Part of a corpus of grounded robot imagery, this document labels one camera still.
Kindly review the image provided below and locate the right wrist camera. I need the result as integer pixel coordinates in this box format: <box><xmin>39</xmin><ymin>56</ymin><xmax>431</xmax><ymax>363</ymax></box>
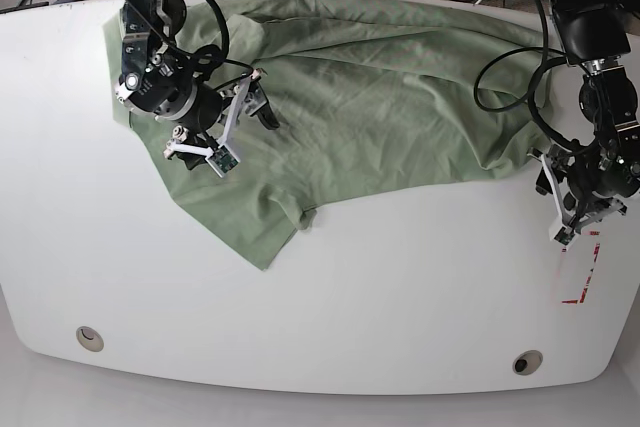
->
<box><xmin>205</xmin><ymin>145</ymin><xmax>240</xmax><ymax>178</ymax></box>

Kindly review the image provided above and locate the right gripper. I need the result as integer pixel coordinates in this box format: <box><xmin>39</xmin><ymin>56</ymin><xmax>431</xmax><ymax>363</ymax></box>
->
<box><xmin>163</xmin><ymin>69</ymin><xmax>280</xmax><ymax>171</ymax></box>

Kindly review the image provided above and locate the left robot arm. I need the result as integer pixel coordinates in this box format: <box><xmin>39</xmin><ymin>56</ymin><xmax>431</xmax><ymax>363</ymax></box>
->
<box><xmin>502</xmin><ymin>0</ymin><xmax>639</xmax><ymax>246</ymax></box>

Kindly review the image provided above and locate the table cable grommet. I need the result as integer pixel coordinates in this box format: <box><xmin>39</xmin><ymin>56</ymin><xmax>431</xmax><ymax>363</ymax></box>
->
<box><xmin>76</xmin><ymin>326</ymin><xmax>104</xmax><ymax>353</ymax></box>
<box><xmin>512</xmin><ymin>350</ymin><xmax>543</xmax><ymax>376</ymax></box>

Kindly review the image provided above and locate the right table cable grommet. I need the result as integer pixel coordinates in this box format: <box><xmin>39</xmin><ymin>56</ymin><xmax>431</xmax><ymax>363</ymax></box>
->
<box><xmin>512</xmin><ymin>350</ymin><xmax>543</xmax><ymax>376</ymax></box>

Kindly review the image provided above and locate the green polo shirt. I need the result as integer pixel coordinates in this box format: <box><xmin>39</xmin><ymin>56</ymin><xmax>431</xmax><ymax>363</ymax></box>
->
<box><xmin>112</xmin><ymin>0</ymin><xmax>548</xmax><ymax>270</ymax></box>

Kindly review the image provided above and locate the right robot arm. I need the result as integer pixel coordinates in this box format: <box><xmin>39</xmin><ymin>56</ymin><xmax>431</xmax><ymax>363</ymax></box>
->
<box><xmin>115</xmin><ymin>0</ymin><xmax>279</xmax><ymax>177</ymax></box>

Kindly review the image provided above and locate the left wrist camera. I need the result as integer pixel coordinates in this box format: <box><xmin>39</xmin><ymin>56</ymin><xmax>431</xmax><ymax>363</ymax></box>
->
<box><xmin>549</xmin><ymin>222</ymin><xmax>576</xmax><ymax>251</ymax></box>

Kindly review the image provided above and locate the red tape rectangle marking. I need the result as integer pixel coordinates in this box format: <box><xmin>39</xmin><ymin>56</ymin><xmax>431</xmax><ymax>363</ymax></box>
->
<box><xmin>555</xmin><ymin>230</ymin><xmax>604</xmax><ymax>305</ymax></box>

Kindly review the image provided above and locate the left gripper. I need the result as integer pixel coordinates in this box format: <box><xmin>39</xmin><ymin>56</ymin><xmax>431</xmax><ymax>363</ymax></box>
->
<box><xmin>528</xmin><ymin>144</ymin><xmax>639</xmax><ymax>235</ymax></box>

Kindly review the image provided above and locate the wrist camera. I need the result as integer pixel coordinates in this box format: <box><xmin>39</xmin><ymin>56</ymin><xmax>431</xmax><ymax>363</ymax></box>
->
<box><xmin>549</xmin><ymin>222</ymin><xmax>576</xmax><ymax>251</ymax></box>
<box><xmin>205</xmin><ymin>145</ymin><xmax>240</xmax><ymax>178</ymax></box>

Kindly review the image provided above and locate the left table cable grommet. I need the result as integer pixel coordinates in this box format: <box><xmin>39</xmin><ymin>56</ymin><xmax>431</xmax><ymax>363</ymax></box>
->
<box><xmin>76</xmin><ymin>326</ymin><xmax>104</xmax><ymax>353</ymax></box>

